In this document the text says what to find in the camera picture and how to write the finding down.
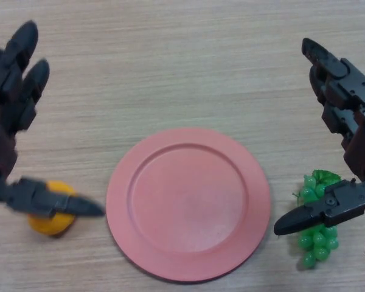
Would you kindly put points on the yellow pear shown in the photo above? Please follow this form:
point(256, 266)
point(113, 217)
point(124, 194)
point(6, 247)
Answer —
point(48, 225)

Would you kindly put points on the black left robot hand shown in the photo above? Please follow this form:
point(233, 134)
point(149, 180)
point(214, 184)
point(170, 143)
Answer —
point(3, 100)

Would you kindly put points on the green grape bunch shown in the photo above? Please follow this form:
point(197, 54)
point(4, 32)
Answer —
point(317, 240)

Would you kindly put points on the pink round plate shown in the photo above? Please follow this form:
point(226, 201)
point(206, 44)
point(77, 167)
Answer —
point(188, 203)

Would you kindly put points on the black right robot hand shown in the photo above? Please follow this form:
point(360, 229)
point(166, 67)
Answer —
point(349, 91)

